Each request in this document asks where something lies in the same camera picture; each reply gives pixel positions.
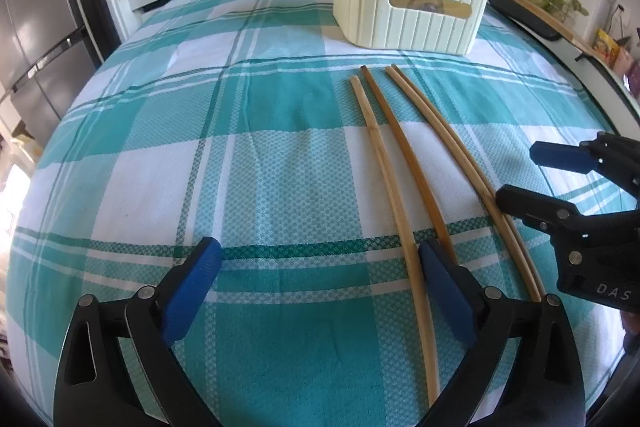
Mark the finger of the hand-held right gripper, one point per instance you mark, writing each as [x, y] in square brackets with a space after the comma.
[530, 204]
[560, 154]

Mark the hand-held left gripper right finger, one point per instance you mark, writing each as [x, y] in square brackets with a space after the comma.
[450, 297]

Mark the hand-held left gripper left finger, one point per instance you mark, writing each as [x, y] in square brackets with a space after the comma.
[195, 287]

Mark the bamboo chopstick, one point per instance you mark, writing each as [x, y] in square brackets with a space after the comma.
[380, 147]
[400, 142]
[436, 133]
[446, 132]

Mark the person's right hand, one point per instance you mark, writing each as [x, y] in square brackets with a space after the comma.
[632, 329]

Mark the black tray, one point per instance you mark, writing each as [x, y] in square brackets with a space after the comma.
[540, 29]

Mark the white knife block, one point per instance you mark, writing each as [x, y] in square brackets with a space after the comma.
[590, 9]

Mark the teal plaid tablecloth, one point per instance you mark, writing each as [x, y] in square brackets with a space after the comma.
[200, 132]

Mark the grey refrigerator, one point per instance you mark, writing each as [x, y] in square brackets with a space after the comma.
[35, 7]

